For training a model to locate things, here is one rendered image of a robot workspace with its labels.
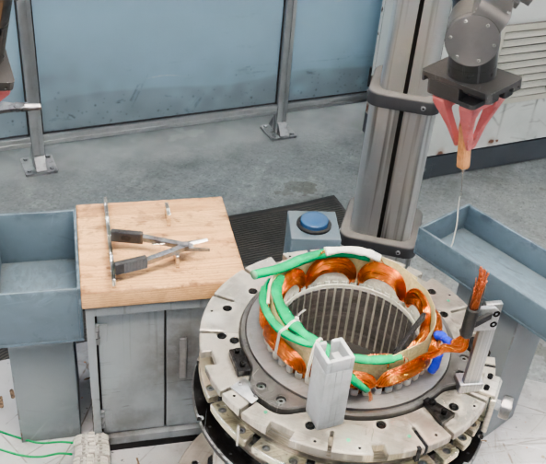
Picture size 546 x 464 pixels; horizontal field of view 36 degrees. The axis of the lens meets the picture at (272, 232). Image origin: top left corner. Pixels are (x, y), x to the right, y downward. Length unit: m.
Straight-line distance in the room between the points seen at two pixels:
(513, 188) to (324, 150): 0.77
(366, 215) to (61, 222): 0.49
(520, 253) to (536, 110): 2.35
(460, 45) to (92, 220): 0.52
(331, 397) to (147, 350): 0.36
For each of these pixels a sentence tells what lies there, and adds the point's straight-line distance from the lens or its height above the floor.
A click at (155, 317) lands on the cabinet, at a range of 1.05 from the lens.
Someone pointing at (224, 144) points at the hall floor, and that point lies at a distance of 3.45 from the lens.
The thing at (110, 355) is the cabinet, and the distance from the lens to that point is 1.09.
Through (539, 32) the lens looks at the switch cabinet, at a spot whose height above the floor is 0.59.
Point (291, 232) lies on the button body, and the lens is 1.17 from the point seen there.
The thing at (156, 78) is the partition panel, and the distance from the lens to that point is 3.25.
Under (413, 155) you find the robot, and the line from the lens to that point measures 1.29.
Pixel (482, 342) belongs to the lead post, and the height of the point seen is 1.16.
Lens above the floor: 1.71
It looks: 35 degrees down
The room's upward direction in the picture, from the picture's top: 5 degrees clockwise
